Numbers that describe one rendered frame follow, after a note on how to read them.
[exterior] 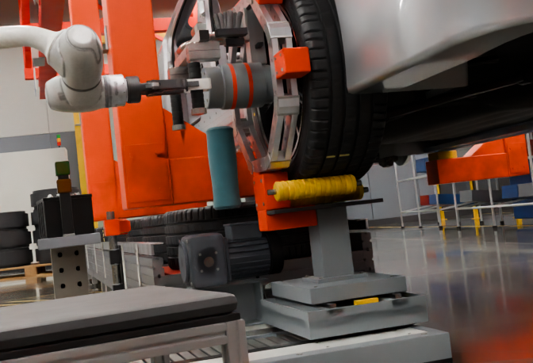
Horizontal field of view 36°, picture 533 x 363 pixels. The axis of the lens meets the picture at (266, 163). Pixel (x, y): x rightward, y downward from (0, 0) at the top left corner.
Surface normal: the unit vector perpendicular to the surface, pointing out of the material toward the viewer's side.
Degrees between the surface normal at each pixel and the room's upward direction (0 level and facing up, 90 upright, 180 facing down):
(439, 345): 90
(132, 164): 90
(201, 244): 90
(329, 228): 90
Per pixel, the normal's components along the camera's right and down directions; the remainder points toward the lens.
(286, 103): 0.27, -0.09
